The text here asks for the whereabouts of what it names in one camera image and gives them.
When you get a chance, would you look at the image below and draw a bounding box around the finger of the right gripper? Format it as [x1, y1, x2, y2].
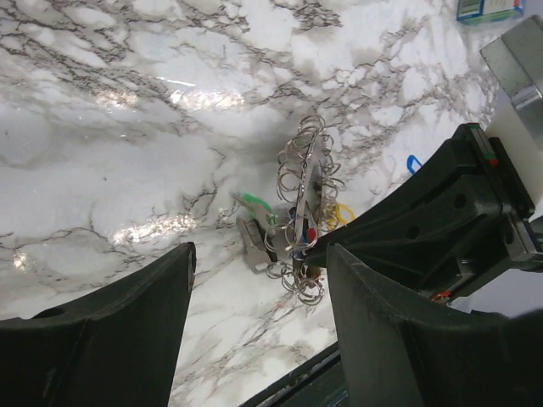
[306, 137, 497, 293]

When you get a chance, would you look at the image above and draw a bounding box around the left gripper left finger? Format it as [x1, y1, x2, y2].
[1, 243, 196, 406]

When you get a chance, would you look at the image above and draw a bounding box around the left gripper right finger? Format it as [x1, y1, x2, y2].
[327, 244, 542, 406]

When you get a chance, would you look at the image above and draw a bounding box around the blue tag loose key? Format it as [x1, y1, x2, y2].
[406, 154, 423, 175]

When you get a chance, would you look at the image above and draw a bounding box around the green key tag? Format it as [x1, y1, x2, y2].
[232, 192, 277, 228]

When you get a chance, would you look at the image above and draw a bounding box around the blue green sponge pack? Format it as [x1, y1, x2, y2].
[456, 0, 525, 25]

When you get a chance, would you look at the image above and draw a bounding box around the silver key on green tag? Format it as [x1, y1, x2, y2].
[236, 217, 277, 272]

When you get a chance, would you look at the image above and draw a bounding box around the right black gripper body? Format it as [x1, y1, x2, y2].
[449, 123, 542, 302]

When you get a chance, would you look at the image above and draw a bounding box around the yellow key tag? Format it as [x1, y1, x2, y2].
[324, 203, 355, 231]

